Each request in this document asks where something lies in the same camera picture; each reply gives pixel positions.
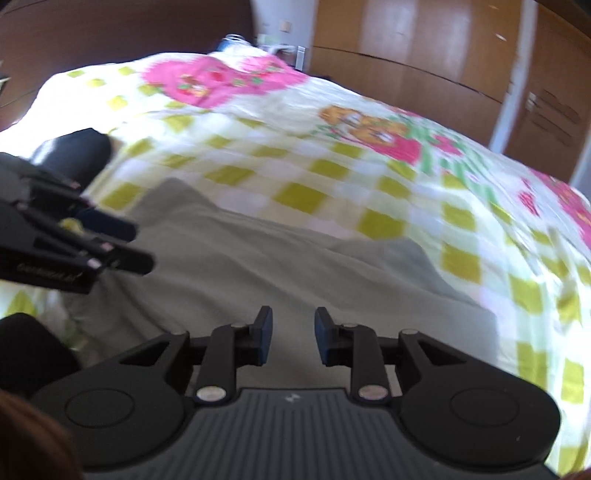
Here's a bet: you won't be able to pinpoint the printed checkered blanket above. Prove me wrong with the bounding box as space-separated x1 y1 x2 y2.
0 50 591 476

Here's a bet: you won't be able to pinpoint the wooden wardrobe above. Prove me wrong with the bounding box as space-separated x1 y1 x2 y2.
308 0 542 154

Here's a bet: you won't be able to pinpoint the wooden door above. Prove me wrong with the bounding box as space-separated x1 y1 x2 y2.
502 4 591 186

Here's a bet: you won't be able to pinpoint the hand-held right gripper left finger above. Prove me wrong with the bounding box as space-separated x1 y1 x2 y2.
118 305 274 405

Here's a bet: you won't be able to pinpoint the person's black clothing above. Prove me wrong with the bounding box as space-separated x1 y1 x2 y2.
0 312 82 400

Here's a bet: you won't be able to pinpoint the white bag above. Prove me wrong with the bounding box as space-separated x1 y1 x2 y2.
257 42 307 71

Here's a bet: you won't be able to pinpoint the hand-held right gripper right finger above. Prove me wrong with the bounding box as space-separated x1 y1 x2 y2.
314 306 468 403

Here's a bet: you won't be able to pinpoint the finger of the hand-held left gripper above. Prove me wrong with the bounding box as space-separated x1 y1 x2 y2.
74 206 139 243
86 242 156 277

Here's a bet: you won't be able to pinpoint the dark wooden headboard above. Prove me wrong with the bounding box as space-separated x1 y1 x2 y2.
0 0 256 136

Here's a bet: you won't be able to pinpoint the grey pants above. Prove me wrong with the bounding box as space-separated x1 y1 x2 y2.
59 177 509 400

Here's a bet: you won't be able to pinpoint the person's reddish brown clothing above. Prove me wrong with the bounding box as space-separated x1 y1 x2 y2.
0 390 86 480

